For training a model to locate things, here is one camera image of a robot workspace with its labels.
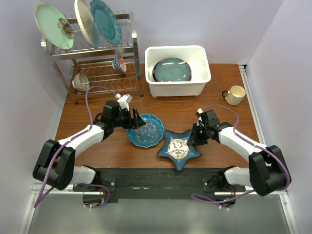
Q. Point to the cream mug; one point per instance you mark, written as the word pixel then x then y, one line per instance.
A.
pixel 234 95

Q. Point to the blue scalloped plate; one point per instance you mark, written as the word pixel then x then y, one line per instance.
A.
pixel 146 118

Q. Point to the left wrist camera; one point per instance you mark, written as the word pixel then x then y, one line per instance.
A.
pixel 124 100

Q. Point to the grey patterned bowl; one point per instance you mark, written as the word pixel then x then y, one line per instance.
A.
pixel 81 82

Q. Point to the black striped plate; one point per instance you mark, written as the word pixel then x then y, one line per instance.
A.
pixel 153 73

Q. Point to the dark blue star plate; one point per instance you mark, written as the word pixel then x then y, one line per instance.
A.
pixel 176 148

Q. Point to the mint floral plate on rack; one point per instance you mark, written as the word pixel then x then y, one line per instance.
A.
pixel 54 26

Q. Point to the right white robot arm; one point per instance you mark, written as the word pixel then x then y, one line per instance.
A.
pixel 267 171

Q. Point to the blue patterned bowl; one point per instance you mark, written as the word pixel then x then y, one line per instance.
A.
pixel 119 64

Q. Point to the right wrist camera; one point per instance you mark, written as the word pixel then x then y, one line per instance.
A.
pixel 200 121

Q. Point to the cream plate on rack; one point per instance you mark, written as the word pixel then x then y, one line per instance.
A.
pixel 85 20

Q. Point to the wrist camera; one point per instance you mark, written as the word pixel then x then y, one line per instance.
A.
pixel 200 121
pixel 124 100

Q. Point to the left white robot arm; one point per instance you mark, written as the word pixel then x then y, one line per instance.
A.
pixel 56 163

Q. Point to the white plastic bin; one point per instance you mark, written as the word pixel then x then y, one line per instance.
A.
pixel 196 58

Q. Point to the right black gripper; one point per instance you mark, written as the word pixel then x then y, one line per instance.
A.
pixel 193 139

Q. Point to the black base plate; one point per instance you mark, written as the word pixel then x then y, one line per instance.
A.
pixel 163 183

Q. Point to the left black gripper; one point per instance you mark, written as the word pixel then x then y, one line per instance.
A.
pixel 137 121

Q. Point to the teal plate on rack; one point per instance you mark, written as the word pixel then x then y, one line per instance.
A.
pixel 106 22

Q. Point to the dark blue glazed plate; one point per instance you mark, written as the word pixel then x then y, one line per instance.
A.
pixel 173 70

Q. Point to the metal dish rack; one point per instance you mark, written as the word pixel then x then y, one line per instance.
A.
pixel 96 63

